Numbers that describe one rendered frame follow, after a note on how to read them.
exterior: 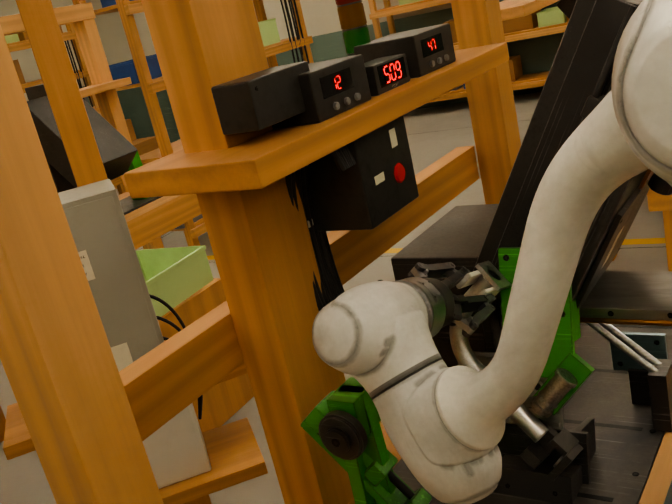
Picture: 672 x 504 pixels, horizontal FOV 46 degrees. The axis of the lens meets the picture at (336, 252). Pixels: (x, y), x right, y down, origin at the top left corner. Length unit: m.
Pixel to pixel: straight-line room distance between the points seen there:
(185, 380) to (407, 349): 0.40
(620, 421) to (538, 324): 0.70
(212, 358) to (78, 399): 0.33
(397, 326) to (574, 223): 0.26
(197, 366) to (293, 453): 0.24
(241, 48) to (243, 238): 0.28
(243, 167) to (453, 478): 0.46
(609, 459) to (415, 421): 0.55
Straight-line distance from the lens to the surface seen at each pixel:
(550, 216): 0.79
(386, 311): 0.94
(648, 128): 0.48
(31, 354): 0.96
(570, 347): 1.30
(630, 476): 1.39
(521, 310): 0.84
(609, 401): 1.58
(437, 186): 1.89
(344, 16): 1.54
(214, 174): 1.07
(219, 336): 1.27
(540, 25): 10.01
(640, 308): 1.38
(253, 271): 1.21
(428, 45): 1.52
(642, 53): 0.48
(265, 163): 1.03
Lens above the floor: 1.71
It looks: 17 degrees down
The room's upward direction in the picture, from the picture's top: 13 degrees counter-clockwise
